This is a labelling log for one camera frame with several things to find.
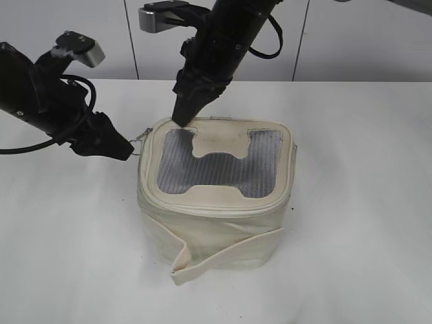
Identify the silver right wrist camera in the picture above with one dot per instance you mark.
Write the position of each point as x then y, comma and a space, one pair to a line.
164, 15

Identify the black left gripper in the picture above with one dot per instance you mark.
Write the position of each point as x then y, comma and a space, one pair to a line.
96, 137

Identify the cream zippered fabric bag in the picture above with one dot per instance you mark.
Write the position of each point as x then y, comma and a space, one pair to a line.
215, 193

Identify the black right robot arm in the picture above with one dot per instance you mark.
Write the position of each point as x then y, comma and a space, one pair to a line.
217, 49

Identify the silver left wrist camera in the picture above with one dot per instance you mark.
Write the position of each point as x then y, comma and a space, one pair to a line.
78, 47

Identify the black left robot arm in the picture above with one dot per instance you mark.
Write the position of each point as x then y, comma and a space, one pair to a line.
61, 105

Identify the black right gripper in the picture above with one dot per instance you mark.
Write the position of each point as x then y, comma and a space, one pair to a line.
191, 79

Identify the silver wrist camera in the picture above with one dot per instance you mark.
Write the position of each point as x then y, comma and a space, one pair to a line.
78, 47
164, 15

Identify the metal zipper pull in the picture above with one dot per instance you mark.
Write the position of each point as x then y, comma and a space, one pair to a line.
138, 141

